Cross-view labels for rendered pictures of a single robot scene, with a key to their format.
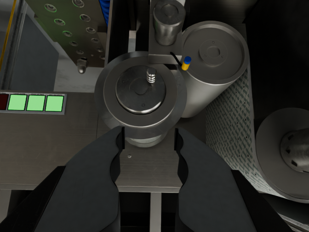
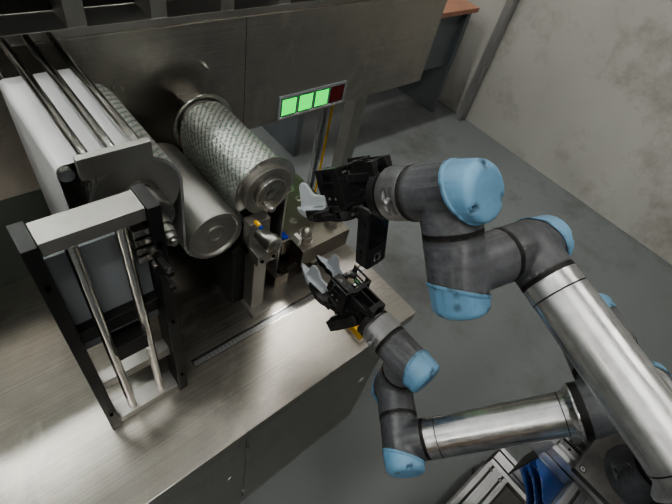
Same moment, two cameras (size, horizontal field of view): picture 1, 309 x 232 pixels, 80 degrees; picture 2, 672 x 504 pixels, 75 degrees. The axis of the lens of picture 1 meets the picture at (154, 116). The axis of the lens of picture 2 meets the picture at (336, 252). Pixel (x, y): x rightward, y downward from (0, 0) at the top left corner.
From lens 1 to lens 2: 0.71 m
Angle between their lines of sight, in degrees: 56
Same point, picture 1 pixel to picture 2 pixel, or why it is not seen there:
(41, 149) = (300, 52)
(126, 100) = (280, 184)
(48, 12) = not seen: hidden behind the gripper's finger
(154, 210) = not seen: outside the picture
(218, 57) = (212, 234)
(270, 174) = (166, 168)
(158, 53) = (264, 220)
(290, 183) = (148, 167)
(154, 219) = not seen: outside the picture
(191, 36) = (230, 238)
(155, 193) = (161, 16)
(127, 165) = (205, 52)
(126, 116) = (278, 172)
